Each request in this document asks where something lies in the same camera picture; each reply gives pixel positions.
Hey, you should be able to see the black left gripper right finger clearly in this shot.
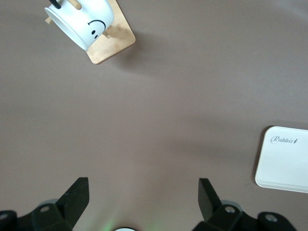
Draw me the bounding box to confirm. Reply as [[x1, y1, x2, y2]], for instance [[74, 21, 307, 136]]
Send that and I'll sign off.
[[192, 178, 297, 231]]

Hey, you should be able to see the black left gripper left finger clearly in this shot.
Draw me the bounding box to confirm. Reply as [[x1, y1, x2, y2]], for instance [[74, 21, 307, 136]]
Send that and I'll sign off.
[[0, 177, 90, 231]]

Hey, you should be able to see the white smiley face mug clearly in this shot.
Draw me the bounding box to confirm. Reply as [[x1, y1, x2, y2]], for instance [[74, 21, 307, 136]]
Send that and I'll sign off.
[[44, 0, 115, 51]]

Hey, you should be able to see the wooden mug rack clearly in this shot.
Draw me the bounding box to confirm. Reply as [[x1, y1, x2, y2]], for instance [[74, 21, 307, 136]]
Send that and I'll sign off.
[[45, 0, 136, 64]]

